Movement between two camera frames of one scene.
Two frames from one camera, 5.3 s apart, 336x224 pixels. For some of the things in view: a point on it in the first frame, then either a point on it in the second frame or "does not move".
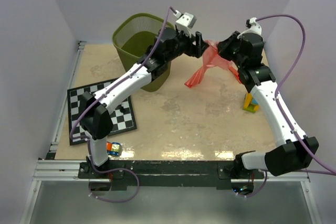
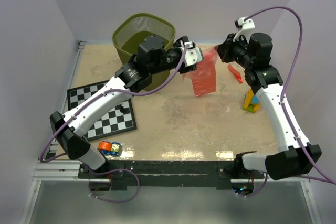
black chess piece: (122, 108) does not move
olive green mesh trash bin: (133, 34) does not move
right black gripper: (223, 46) does not move
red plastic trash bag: (211, 57) to (204, 78)
